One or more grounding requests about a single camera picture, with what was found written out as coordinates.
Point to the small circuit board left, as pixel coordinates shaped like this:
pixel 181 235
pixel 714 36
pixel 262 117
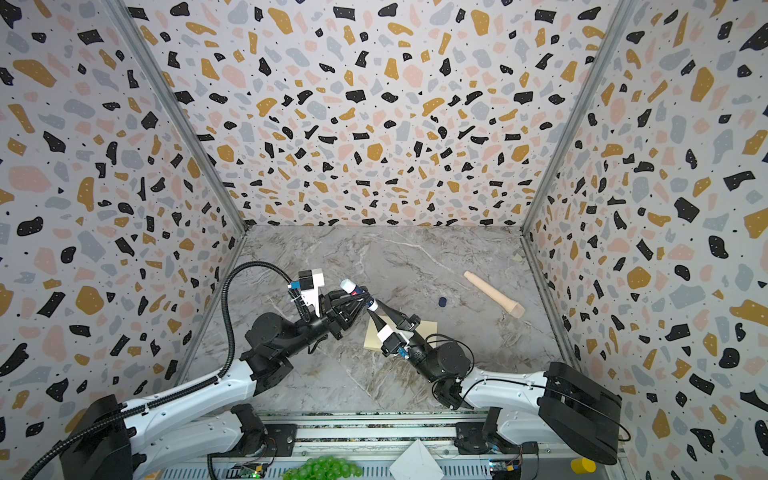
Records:
pixel 249 470

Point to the left aluminium corner post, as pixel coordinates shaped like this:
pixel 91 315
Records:
pixel 121 18

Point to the green grape bunch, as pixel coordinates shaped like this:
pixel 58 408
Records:
pixel 324 468

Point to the aluminium corner post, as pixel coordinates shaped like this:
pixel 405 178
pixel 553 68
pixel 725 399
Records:
pixel 121 18
pixel 616 26

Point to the yellow cylinder object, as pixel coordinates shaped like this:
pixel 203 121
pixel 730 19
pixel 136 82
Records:
pixel 583 466

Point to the right aluminium corner post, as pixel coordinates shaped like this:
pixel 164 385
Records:
pixel 616 26

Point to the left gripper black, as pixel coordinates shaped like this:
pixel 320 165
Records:
pixel 335 320

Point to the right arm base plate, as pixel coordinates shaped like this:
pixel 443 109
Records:
pixel 474 438

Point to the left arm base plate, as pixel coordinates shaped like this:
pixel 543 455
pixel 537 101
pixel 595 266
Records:
pixel 272 441

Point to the wooden stamp handle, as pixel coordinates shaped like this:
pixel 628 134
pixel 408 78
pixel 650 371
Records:
pixel 510 306

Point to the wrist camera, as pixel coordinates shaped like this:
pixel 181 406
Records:
pixel 308 285
pixel 395 342

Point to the cream yellow envelope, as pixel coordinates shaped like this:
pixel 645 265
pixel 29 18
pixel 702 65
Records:
pixel 427 329

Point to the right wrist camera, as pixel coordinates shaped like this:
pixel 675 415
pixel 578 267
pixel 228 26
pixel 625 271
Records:
pixel 395 342

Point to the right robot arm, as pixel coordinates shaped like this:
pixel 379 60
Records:
pixel 557 403

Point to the small circuit board right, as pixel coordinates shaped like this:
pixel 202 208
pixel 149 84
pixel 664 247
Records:
pixel 505 469

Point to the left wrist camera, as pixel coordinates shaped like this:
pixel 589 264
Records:
pixel 308 285

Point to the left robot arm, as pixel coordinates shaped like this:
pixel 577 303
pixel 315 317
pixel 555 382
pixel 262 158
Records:
pixel 210 415

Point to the small circuit board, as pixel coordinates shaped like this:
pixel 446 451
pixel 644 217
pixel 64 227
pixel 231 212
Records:
pixel 249 470
pixel 505 469

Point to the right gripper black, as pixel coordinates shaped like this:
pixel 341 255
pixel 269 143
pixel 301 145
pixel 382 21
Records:
pixel 399 330

